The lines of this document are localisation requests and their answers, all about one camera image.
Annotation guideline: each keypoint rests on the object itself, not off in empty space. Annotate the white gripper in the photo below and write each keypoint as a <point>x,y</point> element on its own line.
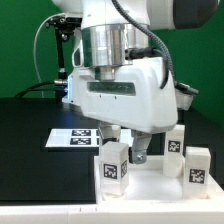
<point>130,100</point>

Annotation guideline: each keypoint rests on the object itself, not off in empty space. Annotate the white square tabletop tray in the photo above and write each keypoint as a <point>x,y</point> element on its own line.
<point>147,184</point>

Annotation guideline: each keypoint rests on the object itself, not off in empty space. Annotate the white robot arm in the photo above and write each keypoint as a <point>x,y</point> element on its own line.
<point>114,33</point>

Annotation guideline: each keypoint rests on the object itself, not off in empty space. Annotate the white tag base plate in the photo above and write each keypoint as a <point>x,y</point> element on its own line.
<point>73,138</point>

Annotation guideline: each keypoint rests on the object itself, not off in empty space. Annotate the black camera stand pole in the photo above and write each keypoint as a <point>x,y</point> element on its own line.
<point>62,74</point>

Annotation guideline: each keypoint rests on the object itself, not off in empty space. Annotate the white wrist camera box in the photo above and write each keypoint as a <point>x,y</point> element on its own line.
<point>77,56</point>

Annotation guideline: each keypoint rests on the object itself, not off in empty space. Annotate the black camera on stand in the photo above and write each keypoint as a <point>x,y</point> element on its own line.
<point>64,21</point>

